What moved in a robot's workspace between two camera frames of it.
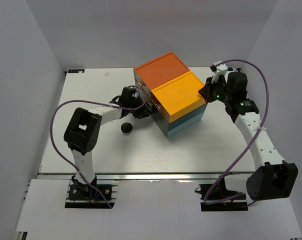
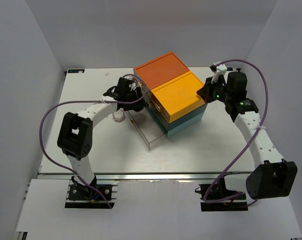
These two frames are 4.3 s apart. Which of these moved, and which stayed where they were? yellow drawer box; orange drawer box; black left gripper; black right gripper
Moved: black left gripper
Stayed: black right gripper; yellow drawer box; orange drawer box
